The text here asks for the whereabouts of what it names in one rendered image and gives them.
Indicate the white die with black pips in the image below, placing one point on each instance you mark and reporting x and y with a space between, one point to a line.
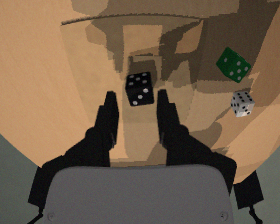
242 103

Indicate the green die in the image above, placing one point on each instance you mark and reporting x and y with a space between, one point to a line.
232 65

